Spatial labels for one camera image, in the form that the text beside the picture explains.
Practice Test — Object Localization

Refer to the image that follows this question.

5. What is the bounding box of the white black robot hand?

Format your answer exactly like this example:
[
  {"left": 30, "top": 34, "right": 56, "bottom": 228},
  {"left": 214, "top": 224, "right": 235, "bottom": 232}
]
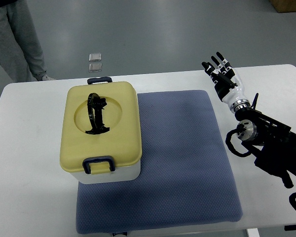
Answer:
[{"left": 202, "top": 52, "right": 250, "bottom": 113}]

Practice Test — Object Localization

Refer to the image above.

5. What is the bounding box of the yellow box lid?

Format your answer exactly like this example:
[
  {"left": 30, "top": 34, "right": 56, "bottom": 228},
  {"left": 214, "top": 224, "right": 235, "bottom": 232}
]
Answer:
[{"left": 60, "top": 81, "right": 142, "bottom": 175}]

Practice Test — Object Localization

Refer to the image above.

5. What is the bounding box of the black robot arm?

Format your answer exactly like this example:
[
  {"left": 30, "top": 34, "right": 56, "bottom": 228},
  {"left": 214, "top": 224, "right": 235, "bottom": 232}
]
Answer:
[{"left": 225, "top": 98, "right": 296, "bottom": 189}]

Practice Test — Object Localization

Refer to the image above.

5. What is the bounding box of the cardboard box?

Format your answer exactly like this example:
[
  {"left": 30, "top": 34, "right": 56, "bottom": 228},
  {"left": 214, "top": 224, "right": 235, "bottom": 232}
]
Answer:
[{"left": 270, "top": 0, "right": 296, "bottom": 13}]

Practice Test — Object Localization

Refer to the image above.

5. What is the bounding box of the white storage box base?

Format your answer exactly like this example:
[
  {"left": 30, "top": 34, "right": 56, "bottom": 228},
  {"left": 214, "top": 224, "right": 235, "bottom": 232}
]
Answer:
[{"left": 71, "top": 160, "right": 141, "bottom": 184}]

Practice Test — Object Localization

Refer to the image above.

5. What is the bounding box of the blue padded mat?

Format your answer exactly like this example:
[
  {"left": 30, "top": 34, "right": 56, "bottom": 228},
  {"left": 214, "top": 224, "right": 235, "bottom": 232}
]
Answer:
[{"left": 76, "top": 90, "right": 243, "bottom": 234}]

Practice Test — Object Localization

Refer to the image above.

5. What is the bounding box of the lower metal floor plate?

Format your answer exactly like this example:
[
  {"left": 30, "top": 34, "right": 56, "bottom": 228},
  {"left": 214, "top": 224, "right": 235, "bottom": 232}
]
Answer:
[{"left": 89, "top": 62, "right": 102, "bottom": 73}]

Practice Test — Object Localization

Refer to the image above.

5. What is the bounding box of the metal floor plate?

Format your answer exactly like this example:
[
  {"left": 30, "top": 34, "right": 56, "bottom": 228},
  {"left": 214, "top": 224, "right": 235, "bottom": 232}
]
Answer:
[
  {"left": 89, "top": 62, "right": 102, "bottom": 73},
  {"left": 89, "top": 53, "right": 102, "bottom": 62}
]

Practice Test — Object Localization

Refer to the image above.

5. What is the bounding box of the upper metal floor plate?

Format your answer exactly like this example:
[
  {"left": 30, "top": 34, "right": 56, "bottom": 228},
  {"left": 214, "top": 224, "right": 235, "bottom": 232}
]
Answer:
[{"left": 89, "top": 53, "right": 102, "bottom": 62}]

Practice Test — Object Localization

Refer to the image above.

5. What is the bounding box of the white table leg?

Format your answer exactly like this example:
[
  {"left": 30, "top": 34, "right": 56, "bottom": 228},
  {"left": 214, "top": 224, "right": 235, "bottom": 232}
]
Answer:
[{"left": 246, "top": 228, "right": 260, "bottom": 237}]

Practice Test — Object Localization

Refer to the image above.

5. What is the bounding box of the black table control panel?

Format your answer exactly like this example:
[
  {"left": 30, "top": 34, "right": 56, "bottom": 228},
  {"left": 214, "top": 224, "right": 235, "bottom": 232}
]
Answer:
[{"left": 284, "top": 225, "right": 296, "bottom": 231}]

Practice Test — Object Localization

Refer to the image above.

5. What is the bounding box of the person in grey trousers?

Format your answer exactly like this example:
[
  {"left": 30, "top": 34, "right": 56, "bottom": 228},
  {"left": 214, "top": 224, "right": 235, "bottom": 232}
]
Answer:
[{"left": 0, "top": 0, "right": 54, "bottom": 82}]

